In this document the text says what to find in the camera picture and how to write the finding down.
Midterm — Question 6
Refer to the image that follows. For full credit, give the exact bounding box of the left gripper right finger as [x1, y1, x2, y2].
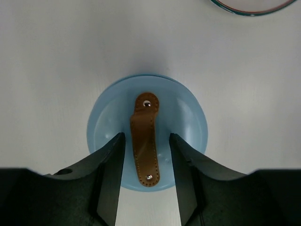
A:
[169, 134, 301, 226]

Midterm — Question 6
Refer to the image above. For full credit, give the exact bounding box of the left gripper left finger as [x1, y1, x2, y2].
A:
[0, 133, 126, 226]

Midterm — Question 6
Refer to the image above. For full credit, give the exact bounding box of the blue round lid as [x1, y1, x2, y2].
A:
[87, 74, 208, 192]

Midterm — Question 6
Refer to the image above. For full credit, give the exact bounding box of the patterned round plate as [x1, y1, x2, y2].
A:
[211, 0, 296, 16]

